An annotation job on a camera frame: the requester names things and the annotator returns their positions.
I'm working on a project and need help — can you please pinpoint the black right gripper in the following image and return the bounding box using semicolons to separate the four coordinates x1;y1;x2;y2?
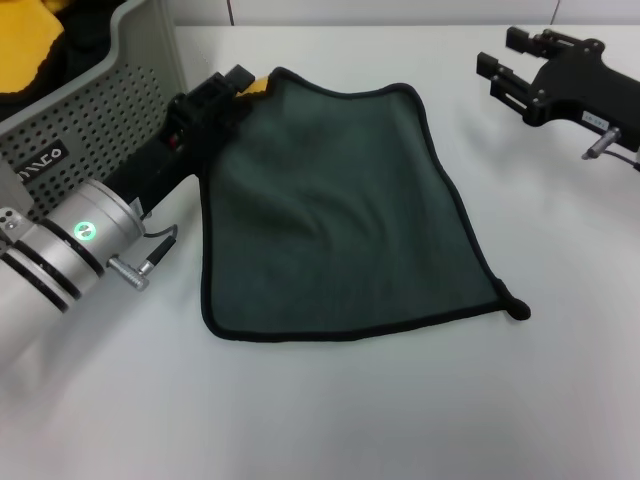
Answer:
475;25;640;152

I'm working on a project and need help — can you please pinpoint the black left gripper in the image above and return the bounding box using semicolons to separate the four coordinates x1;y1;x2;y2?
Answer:
104;64;258;212

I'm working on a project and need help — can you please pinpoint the grey-green and yellow towel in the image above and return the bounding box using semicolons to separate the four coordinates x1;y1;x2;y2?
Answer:
198;66;532;345

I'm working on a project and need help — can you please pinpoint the grey perforated storage box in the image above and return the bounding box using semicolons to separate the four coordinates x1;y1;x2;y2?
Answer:
0;0;189;224

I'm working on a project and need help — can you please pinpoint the right gripper cable with connector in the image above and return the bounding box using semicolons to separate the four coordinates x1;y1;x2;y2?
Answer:
579;126;640;174

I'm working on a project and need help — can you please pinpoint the gripper cable with connector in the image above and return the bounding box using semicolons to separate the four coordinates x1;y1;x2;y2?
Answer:
579;126;640;174
106;224;180;291

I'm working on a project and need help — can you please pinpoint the left gripper cable with connector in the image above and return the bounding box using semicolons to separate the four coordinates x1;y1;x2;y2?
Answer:
106;224;180;291

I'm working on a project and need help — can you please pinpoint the silver camera mount bracket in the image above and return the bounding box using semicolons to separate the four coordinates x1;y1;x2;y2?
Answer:
0;207;32;252

